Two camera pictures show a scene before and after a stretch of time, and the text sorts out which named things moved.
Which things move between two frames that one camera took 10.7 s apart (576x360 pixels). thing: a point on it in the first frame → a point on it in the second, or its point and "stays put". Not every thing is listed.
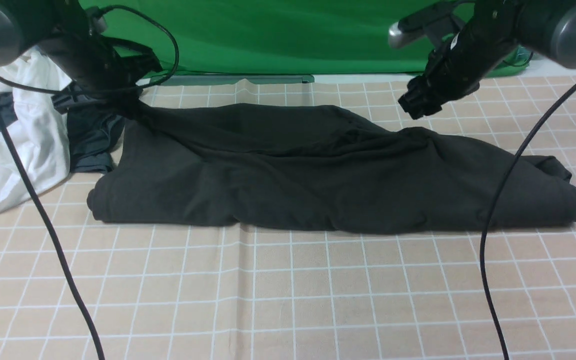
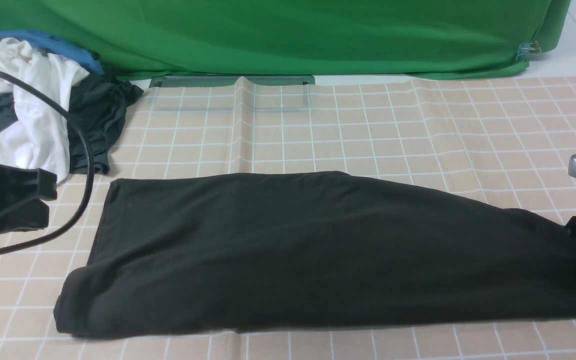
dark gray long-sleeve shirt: [319, 168] → [309, 250]
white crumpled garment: [32, 94] stays put
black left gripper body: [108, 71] → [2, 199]
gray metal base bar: [184, 80] stays put
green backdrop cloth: [273, 41] stays put
